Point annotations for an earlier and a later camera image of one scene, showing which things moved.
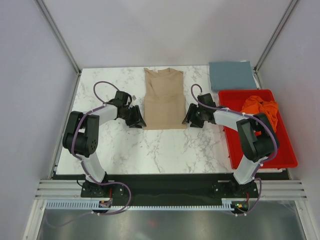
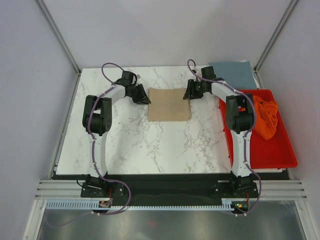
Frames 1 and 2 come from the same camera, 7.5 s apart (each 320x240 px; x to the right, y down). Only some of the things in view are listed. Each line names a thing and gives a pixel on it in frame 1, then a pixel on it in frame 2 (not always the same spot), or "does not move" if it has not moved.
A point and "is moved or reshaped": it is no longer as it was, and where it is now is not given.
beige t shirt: [164, 100] is moved or reshaped
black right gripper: [193, 108] -> [190, 93]
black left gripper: [134, 123] -> [142, 98]
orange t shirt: [254, 105] does not move
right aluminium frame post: [270, 42] does not move
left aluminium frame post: [53, 27] does not move
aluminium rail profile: [72, 190] does not move
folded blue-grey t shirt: [231, 75] does not move
